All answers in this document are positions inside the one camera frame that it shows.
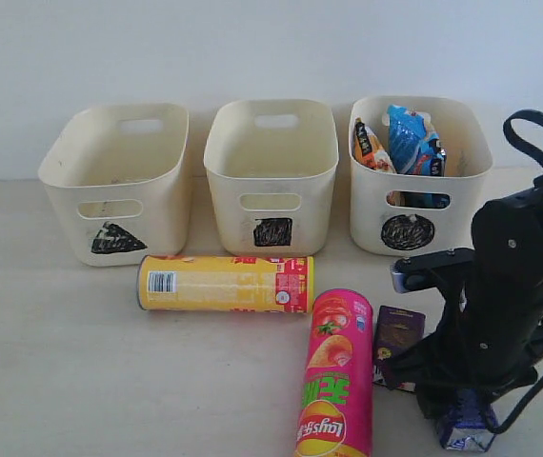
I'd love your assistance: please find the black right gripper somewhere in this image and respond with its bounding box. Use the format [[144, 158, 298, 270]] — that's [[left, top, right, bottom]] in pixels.
[[385, 185, 543, 417]]

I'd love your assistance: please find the blue white milk carton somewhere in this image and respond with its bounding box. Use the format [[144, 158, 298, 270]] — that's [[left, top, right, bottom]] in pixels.
[[434, 389, 497, 453]]

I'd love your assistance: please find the purple drink carton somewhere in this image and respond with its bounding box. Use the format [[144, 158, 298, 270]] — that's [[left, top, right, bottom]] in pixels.
[[372, 305, 426, 387]]

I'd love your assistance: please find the pink Lays chips can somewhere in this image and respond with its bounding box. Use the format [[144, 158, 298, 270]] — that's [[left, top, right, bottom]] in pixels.
[[293, 288, 373, 456]]

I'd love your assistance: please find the blue black noodle bag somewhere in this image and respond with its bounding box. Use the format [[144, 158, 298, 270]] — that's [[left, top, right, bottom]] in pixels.
[[384, 105, 447, 177]]

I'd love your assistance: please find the orange white noodle bag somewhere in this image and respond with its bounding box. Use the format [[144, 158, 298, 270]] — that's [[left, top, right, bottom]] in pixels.
[[352, 117, 396, 174]]

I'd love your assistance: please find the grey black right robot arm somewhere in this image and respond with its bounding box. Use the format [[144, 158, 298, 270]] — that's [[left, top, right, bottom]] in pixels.
[[381, 177, 543, 416]]

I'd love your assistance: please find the cream bin with circle mark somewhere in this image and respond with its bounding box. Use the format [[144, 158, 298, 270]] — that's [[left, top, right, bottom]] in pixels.
[[348, 95, 493, 256]]

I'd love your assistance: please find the yellow Lays chips can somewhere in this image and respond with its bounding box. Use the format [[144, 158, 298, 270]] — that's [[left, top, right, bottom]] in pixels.
[[137, 255, 314, 313]]

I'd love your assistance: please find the cream bin with square mark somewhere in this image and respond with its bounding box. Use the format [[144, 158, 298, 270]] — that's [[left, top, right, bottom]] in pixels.
[[203, 99, 339, 256]]

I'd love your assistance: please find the cream bin with triangle mark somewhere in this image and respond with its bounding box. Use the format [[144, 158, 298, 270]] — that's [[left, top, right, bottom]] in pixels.
[[38, 103, 191, 267]]

